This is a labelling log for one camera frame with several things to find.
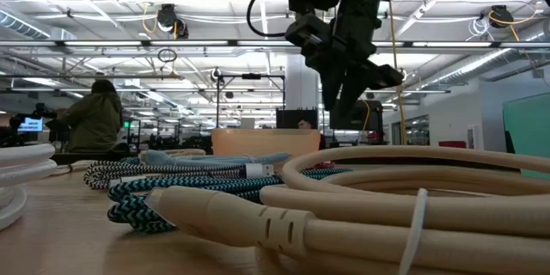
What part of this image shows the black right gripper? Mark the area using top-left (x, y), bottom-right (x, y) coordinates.
top-left (285, 0), bottom-right (405, 116)

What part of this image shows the light blue cable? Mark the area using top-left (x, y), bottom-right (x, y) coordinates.
top-left (139, 149), bottom-right (291, 168)

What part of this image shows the black and white braided cable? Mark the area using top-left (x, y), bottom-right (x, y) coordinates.
top-left (83, 159), bottom-right (276, 190)

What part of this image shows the teal black braided cable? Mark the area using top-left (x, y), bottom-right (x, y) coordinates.
top-left (107, 167), bottom-right (353, 234)

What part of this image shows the black monitor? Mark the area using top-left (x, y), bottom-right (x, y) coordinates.
top-left (329, 98), bottom-right (384, 132)

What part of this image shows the white square column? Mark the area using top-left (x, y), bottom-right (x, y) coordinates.
top-left (285, 53), bottom-right (321, 111)

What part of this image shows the person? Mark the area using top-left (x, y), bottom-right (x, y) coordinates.
top-left (54, 79), bottom-right (125, 154)
top-left (297, 119), bottom-right (327, 150)

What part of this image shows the black cabinet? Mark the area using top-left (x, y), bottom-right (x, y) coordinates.
top-left (275, 108), bottom-right (321, 130)

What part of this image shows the orange plastic bin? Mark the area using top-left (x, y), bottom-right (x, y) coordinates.
top-left (211, 127), bottom-right (322, 168)

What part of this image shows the small black ceiling reel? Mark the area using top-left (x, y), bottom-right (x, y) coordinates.
top-left (209, 66), bottom-right (225, 87)

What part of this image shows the red box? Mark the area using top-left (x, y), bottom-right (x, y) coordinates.
top-left (437, 139), bottom-right (468, 149)

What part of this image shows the monitor with blue screen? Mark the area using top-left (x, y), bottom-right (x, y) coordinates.
top-left (16, 116), bottom-right (45, 133)

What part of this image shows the black ceiling cable reel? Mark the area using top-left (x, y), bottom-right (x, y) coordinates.
top-left (155, 3), bottom-right (190, 40)
top-left (488, 3), bottom-right (516, 30)

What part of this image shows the black hanging cable hoop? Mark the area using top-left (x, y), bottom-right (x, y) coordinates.
top-left (156, 46), bottom-right (178, 64)

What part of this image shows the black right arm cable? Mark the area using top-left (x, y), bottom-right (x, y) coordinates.
top-left (246, 0), bottom-right (297, 39)

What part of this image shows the black metal frame stand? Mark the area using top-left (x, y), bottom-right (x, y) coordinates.
top-left (214, 72), bottom-right (287, 129)

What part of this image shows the white coiled cable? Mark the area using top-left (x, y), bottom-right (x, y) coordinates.
top-left (0, 143), bottom-right (58, 231)

